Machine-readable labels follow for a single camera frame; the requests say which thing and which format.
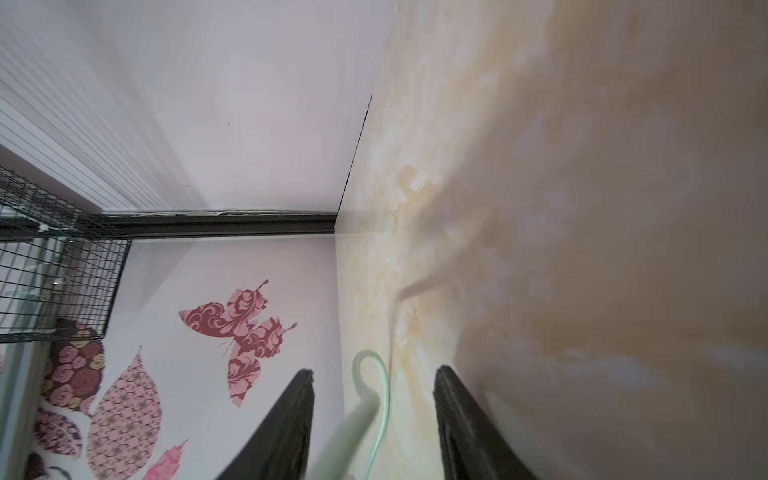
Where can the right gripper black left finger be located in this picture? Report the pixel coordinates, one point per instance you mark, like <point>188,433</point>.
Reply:
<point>279,448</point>

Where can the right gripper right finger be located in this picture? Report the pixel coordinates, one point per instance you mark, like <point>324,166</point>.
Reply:
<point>471,446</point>

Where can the mint green white headphones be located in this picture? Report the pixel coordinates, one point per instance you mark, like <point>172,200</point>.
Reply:
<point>338,453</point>

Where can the black wire basket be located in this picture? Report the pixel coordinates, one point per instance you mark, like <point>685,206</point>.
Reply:
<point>60,266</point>

